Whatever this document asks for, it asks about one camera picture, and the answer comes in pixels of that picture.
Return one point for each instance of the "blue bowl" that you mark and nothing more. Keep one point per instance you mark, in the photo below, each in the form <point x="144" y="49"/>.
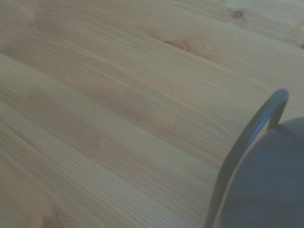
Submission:
<point x="268" y="180"/>

